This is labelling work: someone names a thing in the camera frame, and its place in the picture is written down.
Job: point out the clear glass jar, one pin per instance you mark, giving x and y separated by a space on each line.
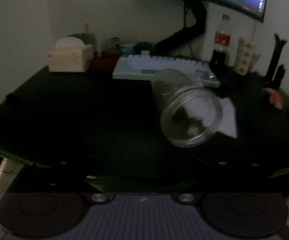
174 90

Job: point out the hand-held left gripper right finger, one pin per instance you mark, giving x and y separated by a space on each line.
217 171

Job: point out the dark red box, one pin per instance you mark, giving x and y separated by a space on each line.
104 60

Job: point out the wooden tissue box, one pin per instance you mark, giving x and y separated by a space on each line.
69 60

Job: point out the black monitor stand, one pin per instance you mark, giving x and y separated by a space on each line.
197 17

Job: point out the white tissue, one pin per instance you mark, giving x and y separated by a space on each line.
69 42

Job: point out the teal bowl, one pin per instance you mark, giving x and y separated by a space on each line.
126 48

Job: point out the dark round cup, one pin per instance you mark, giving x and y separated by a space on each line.
143 47

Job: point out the white paper towel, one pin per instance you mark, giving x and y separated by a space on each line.
228 120

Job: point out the cola bottle with red label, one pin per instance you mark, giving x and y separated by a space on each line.
222 40

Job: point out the white computer keyboard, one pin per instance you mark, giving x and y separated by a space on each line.
139 67

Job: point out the black upright stand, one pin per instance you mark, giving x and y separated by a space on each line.
275 55

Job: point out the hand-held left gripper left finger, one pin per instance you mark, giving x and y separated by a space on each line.
67 171

